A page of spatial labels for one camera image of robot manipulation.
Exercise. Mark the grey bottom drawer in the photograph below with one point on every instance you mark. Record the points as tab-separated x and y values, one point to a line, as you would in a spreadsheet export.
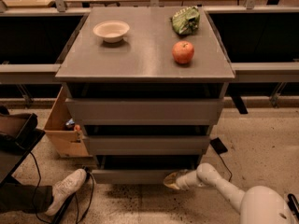
141	169

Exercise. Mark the dark trouser leg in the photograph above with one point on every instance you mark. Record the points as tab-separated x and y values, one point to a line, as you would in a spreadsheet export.
27	198

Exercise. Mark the cardboard box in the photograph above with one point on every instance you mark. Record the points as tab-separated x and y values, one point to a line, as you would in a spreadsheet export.
67	142

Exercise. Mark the grey drawer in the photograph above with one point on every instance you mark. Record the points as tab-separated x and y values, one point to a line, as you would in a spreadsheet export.
145	112
146	139
141	169

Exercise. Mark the tan robot gripper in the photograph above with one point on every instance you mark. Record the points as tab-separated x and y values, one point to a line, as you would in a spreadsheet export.
183	180

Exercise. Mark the black power adapter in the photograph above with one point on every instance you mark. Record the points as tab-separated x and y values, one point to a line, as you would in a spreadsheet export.
218	146

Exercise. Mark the white sneaker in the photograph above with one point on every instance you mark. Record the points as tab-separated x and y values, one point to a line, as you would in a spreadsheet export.
64	189

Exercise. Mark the red apple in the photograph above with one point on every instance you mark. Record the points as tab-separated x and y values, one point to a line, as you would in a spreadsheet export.
183	52

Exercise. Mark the grey drawer cabinet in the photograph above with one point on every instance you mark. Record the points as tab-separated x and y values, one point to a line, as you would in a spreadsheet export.
141	66

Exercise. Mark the black device bottom right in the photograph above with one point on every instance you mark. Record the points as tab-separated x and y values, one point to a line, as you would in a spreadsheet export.
294	205

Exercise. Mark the grey top drawer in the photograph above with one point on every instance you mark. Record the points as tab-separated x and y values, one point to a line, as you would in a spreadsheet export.
145	112

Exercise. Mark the white paper bowl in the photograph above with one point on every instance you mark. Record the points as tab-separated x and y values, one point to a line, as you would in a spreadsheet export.
111	31

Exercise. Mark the brown tray box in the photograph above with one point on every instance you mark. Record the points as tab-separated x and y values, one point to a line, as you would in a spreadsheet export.
17	127

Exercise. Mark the dark side table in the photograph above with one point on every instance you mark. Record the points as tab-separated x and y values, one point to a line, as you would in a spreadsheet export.
11	160

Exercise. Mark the green chip bag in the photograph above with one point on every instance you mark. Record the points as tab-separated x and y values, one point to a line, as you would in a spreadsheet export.
186	21

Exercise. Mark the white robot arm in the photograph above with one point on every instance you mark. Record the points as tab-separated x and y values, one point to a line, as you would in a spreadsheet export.
257	205

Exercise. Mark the blue item in box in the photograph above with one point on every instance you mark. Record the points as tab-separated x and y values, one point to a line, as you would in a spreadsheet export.
70	124

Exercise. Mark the grey middle drawer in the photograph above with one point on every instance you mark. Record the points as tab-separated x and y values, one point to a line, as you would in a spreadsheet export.
146	139

